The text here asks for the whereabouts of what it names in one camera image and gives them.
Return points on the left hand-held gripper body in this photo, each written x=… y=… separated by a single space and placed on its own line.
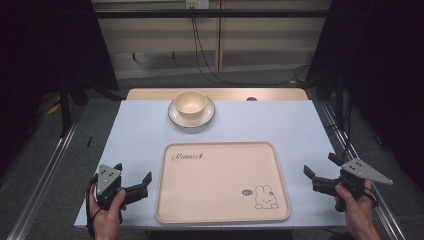
x=106 y=178

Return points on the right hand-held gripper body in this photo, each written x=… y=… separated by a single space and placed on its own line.
x=358 y=173

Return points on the person's left hand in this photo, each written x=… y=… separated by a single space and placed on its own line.
x=108 y=218

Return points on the person's right hand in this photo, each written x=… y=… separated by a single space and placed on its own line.
x=358 y=213

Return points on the small black stick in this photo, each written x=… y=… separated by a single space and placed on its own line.
x=89 y=142

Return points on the white table mat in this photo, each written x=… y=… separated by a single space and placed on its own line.
x=140 y=133

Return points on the black metal stand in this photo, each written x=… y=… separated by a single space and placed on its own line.
x=340 y=100
x=65 y=110

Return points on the beige tray with rabbit print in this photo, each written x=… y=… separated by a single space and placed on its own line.
x=216 y=186

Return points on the cream bowl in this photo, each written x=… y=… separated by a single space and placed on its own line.
x=190 y=104

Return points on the white plate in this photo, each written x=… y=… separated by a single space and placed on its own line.
x=205 y=118

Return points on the black curtain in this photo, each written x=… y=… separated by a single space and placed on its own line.
x=50 y=50
x=383 y=66

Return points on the wooden table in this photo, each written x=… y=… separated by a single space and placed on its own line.
x=233 y=94

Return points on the metal floor rail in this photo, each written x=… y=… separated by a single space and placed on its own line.
x=46 y=173
x=383 y=206

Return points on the black horizontal frame bar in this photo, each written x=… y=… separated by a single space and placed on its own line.
x=233 y=13

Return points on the white wall socket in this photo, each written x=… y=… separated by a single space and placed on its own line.
x=197 y=3

